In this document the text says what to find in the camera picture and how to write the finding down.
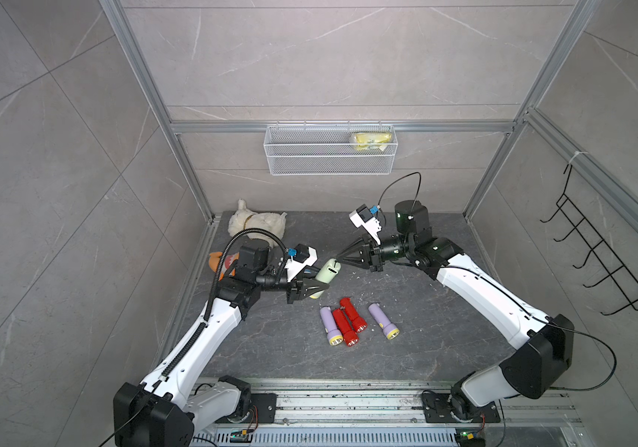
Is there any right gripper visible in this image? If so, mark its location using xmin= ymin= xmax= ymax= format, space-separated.
xmin=336 ymin=235 xmax=412 ymax=276

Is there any green flashlight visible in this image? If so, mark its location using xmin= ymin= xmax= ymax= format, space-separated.
xmin=311 ymin=258 xmax=341 ymax=299

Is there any purple flashlight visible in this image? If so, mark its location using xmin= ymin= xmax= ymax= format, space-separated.
xmin=368 ymin=303 xmax=400 ymax=340
xmin=320 ymin=307 xmax=343 ymax=346

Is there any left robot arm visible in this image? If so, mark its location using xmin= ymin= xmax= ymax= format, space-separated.
xmin=109 ymin=228 xmax=328 ymax=446

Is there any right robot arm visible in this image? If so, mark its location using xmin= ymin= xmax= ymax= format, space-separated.
xmin=337 ymin=199 xmax=579 ymax=423

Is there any red flashlight right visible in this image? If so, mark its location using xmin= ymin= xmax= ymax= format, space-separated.
xmin=339 ymin=297 xmax=367 ymax=333

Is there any red flashlight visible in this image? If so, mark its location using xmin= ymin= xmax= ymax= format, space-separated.
xmin=332 ymin=308 xmax=359 ymax=346
xmin=339 ymin=297 xmax=367 ymax=333

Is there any red flashlight left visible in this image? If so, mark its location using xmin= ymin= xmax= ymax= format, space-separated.
xmin=332 ymin=308 xmax=359 ymax=346

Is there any white plush dog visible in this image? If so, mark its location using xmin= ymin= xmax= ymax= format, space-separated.
xmin=228 ymin=199 xmax=287 ymax=240

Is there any orange plush toy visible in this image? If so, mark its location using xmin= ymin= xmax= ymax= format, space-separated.
xmin=208 ymin=251 xmax=239 ymax=279

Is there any yellow item in basket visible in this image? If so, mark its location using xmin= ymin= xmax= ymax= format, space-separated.
xmin=350 ymin=132 xmax=393 ymax=152

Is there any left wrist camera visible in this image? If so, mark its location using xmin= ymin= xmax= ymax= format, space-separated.
xmin=285 ymin=244 xmax=318 ymax=282

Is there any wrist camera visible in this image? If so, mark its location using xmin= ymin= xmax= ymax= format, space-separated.
xmin=285 ymin=244 xmax=318 ymax=282
xmin=350 ymin=205 xmax=382 ymax=245

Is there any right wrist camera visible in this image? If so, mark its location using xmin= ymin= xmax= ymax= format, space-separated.
xmin=350 ymin=205 xmax=382 ymax=245

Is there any white wire basket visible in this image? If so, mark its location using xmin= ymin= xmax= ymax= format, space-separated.
xmin=263 ymin=124 xmax=398 ymax=176

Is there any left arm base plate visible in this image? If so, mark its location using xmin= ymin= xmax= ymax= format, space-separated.
xmin=218 ymin=393 xmax=278 ymax=426

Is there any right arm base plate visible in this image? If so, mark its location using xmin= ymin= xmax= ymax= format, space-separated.
xmin=420 ymin=390 xmax=502 ymax=424

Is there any black wall hook rack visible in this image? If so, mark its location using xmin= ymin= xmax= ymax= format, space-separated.
xmin=540 ymin=164 xmax=638 ymax=317

